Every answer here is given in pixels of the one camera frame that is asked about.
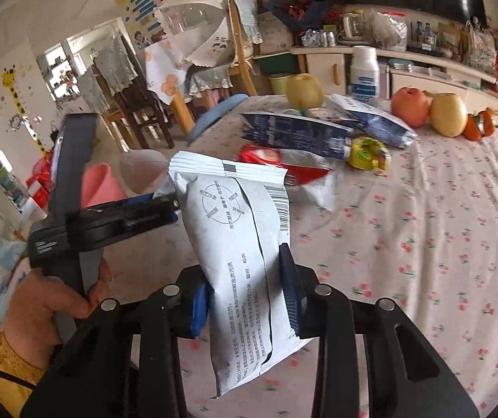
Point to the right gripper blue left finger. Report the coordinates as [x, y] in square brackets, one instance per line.
[200, 307]

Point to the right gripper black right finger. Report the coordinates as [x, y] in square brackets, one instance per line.
[294, 290]

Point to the grey white snack pouch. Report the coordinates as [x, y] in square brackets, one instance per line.
[236, 216]

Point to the red white snack wrapper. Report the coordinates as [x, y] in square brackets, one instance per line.
[310, 179]

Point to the yellow green snack wrapper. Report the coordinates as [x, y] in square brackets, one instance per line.
[369, 154]

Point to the blue white milk carton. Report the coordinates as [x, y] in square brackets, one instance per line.
[301, 133]

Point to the crushed blue silver carton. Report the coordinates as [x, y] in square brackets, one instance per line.
[375, 122]

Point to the yellow sleeved left forearm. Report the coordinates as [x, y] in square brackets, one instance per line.
[13, 396]

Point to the pink plastic trash bucket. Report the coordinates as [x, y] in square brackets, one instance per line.
[99, 186]

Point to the person's left hand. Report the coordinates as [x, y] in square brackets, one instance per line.
[30, 327]

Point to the red gift boxes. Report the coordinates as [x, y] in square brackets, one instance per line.
[39, 184]

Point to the grey round stool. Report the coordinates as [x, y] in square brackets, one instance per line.
[143, 170]

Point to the cherry print tablecloth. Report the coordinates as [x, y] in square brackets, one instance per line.
[424, 233]

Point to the dark wooden chair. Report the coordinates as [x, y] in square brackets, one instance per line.
[133, 112]

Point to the yellow pear left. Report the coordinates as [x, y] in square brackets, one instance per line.
[304, 91]

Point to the yellow pear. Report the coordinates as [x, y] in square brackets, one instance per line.
[304, 91]
[448, 114]

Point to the blue cushion edge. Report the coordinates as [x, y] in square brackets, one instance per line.
[213, 115]

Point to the green waste bin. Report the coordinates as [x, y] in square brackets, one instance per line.
[279, 82]

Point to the dining table with cloth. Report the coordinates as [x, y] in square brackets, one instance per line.
[177, 82]

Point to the white yogurt bottle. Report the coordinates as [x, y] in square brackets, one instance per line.
[364, 75]

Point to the red apple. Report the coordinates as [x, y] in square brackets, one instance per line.
[411, 106]

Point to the white tv cabinet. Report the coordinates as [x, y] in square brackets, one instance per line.
[331, 65]

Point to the yellow pear right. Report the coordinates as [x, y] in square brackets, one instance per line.
[448, 114]

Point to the orange tangerine with leaf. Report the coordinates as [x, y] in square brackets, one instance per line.
[473, 130]

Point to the orange tangerine rear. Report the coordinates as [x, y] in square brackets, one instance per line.
[488, 126]

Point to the white mesh food cover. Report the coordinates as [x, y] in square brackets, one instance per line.
[199, 29]

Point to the wooden dining chair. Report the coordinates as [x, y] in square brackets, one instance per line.
[246, 34]

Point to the dark flower bouquet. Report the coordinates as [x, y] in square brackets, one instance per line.
[298, 15]

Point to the giraffe height wall sticker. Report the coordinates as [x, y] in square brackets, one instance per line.
[8, 81]

